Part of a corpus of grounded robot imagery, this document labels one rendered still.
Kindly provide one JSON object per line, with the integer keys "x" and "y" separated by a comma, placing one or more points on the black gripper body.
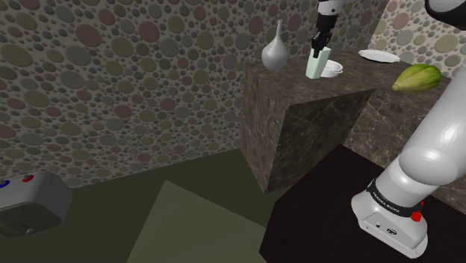
{"x": 324, "y": 25}

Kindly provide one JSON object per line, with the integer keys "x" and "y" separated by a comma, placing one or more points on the pale green cup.
{"x": 315, "y": 67}

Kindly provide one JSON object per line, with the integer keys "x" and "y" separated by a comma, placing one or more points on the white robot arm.
{"x": 433, "y": 145}

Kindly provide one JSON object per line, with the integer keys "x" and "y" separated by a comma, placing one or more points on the white bowl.
{"x": 333, "y": 68}

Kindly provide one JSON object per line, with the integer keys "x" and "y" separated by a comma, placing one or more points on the grey long-necked vase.
{"x": 275, "y": 54}

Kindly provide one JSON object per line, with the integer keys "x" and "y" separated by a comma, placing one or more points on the white plate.
{"x": 378, "y": 55}

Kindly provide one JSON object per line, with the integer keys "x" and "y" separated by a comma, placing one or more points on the brown marble counter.
{"x": 309, "y": 120}

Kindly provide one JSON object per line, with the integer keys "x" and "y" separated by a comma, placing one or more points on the green oval fruit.
{"x": 418, "y": 78}

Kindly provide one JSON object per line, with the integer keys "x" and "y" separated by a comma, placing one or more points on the dark robot stand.
{"x": 313, "y": 218}

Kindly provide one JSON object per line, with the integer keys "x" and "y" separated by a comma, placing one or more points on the white sink with knobs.
{"x": 32, "y": 196}

